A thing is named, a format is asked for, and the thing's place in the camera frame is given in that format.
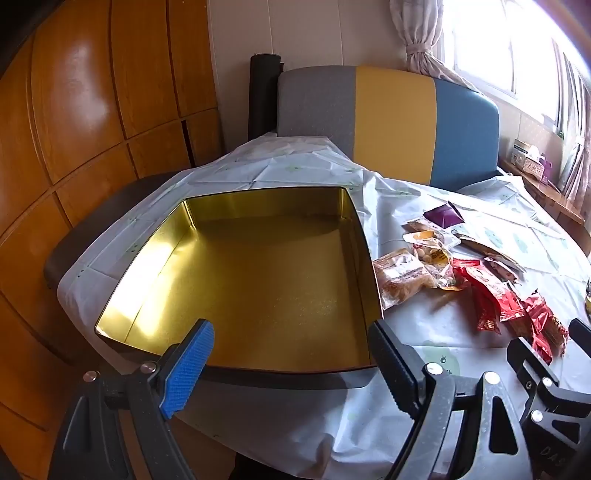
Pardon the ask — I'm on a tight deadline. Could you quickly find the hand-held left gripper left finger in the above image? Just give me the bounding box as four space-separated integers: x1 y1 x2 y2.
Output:
48 318 215 480

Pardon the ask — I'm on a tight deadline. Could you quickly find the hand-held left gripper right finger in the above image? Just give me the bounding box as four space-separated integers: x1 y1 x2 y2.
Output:
368 319 541 480

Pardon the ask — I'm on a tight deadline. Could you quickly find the long white brown packet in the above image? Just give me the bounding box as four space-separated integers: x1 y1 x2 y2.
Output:
455 233 527 275

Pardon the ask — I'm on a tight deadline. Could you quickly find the purple box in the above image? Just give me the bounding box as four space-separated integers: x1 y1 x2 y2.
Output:
538 154 558 185

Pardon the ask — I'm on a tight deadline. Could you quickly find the window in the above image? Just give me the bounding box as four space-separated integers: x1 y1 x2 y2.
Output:
438 0 591 134

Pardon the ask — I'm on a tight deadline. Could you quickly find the gold tin box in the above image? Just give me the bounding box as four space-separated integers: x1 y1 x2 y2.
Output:
93 186 385 391

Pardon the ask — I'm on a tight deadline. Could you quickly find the wooden wardrobe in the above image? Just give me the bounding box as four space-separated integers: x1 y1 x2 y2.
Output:
0 0 227 480

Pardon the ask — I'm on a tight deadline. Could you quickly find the small strawberry print packet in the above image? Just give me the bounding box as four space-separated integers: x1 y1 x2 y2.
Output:
482 256 520 284

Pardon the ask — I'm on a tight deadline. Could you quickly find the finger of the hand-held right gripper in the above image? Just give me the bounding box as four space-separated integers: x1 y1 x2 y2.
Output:
569 318 591 352
506 337 561 416

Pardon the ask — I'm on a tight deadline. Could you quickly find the white printed tablecloth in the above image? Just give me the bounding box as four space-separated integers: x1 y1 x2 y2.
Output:
58 131 591 476

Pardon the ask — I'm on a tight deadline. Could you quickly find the hanging patterned curtain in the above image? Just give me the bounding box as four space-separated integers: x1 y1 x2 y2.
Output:
558 138 591 208

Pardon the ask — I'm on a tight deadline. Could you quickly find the tied patterned curtain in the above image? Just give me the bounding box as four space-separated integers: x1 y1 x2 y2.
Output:
390 0 485 95

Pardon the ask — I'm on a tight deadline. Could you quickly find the white green box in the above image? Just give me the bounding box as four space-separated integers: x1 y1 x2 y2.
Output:
510 138 539 160

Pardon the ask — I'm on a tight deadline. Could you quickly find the red snack packet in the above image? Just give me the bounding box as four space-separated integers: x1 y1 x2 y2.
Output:
496 281 539 342
522 290 570 365
450 257 483 289
464 267 504 334

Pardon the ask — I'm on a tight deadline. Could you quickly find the ornate tissue box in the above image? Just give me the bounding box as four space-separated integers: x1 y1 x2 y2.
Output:
515 152 548 178

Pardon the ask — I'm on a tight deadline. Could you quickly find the clear brown floss packet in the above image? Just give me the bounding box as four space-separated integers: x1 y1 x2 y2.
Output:
372 248 437 310

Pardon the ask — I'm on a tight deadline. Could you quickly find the purple snack packet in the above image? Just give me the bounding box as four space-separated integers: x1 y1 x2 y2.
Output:
424 202 465 230

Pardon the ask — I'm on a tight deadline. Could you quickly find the black rolled mat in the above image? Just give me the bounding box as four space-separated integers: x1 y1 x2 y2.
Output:
248 53 283 141

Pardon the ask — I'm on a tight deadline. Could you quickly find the wooden side table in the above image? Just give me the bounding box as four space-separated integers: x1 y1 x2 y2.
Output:
501 157 591 254

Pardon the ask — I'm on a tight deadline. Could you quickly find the grey yellow blue sofa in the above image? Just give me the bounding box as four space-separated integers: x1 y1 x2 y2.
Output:
276 65 504 192

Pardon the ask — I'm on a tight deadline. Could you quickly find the clear peanut packet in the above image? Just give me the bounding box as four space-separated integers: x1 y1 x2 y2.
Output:
404 231 458 291

